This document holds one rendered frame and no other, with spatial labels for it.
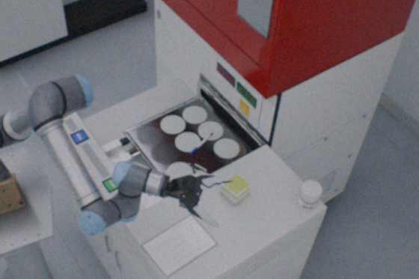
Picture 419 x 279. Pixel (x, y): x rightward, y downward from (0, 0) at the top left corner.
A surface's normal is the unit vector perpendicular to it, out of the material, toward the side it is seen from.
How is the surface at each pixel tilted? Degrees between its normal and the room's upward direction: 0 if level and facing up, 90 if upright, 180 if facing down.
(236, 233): 0
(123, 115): 0
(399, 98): 90
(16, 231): 0
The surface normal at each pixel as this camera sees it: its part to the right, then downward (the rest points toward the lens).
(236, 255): 0.05, -0.66
